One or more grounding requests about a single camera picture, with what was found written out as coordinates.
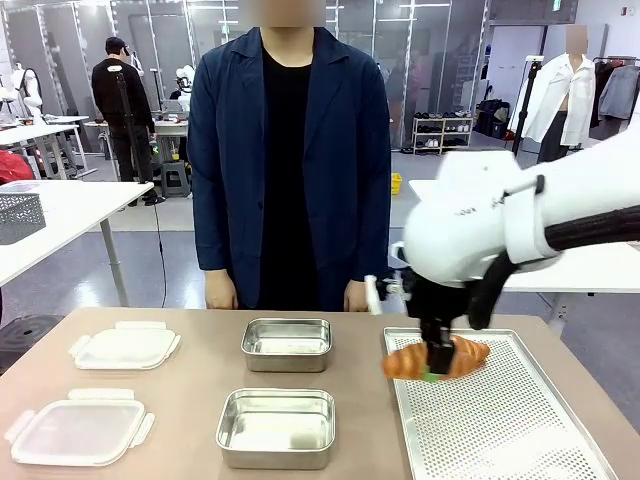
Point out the clothes rack with garments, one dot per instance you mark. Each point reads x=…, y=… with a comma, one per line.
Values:
x=617, y=95

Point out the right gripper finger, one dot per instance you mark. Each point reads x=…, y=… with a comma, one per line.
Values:
x=440, y=352
x=424, y=332

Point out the yellow crate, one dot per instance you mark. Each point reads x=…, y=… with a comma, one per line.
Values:
x=396, y=184

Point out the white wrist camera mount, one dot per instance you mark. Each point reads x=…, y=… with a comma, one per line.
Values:
x=372, y=297

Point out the clear plastic box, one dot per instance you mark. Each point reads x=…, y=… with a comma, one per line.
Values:
x=17, y=186

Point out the clear plastic clip lid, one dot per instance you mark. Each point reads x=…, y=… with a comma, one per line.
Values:
x=75, y=430
x=125, y=347

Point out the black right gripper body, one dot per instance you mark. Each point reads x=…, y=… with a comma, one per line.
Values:
x=437, y=302

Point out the black bags pile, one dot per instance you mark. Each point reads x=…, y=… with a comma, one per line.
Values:
x=492, y=117

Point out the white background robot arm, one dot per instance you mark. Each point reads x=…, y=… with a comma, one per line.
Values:
x=27, y=90

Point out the person's left hand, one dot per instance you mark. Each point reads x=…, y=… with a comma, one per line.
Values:
x=357, y=297

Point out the white background desk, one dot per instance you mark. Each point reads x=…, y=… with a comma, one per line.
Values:
x=45, y=135

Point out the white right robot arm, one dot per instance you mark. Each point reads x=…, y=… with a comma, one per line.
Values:
x=465, y=215

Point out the red cloth item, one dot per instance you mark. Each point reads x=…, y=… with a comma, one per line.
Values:
x=15, y=167

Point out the grey workbench with equipment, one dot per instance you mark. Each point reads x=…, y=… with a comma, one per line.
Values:
x=167, y=127

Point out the mannequin with white shirt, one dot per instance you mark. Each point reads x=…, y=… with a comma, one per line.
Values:
x=560, y=100

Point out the stainless steel rectangular container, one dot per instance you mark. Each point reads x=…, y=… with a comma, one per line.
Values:
x=275, y=425
x=286, y=342

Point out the person's left forearm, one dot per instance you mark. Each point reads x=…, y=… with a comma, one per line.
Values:
x=372, y=240

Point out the white humanoid background robot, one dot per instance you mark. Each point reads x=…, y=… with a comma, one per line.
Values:
x=185, y=85

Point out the grey mesh basket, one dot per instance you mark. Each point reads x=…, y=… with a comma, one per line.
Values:
x=20, y=220

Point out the golden brown croissant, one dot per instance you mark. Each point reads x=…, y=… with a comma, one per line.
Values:
x=470, y=352

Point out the grey step stool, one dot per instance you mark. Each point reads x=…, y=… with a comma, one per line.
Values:
x=175, y=180

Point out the white shoe rack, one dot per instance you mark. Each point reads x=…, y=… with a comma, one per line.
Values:
x=442, y=132

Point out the perforated metal baking tray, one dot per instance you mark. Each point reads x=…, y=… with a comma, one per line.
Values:
x=500, y=425

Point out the person's right forearm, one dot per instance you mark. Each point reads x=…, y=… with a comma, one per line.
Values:
x=212, y=235

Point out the black light stand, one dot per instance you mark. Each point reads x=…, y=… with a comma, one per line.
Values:
x=525, y=110

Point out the person's right hand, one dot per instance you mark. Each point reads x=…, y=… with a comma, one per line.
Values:
x=220, y=292

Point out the person in navy jacket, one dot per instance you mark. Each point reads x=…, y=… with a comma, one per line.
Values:
x=225, y=150

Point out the person in black clothes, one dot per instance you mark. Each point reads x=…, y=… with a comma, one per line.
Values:
x=120, y=110

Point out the black round floor base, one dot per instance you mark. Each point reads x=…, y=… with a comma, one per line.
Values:
x=25, y=340

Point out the white table with grey basket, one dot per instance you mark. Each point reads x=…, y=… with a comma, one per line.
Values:
x=65, y=220

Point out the black camera tripod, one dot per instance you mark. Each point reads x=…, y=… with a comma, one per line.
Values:
x=131, y=130

